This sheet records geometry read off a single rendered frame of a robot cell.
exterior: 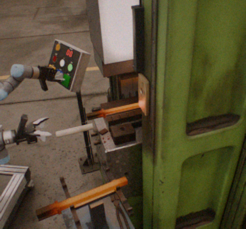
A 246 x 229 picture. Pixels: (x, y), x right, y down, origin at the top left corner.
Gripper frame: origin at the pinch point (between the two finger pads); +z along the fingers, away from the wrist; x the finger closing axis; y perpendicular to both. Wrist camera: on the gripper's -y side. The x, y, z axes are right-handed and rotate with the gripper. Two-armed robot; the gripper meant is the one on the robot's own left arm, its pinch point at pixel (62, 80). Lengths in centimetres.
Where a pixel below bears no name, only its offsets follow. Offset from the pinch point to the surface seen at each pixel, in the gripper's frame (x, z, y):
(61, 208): -79, -41, -32
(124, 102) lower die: -46.8, 13.5, 4.1
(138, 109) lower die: -58, 14, 5
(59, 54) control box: 16.5, 3.2, 14.2
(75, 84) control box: -7.0, 6.0, 0.4
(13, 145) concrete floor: 87, 28, -102
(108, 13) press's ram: -60, -31, 48
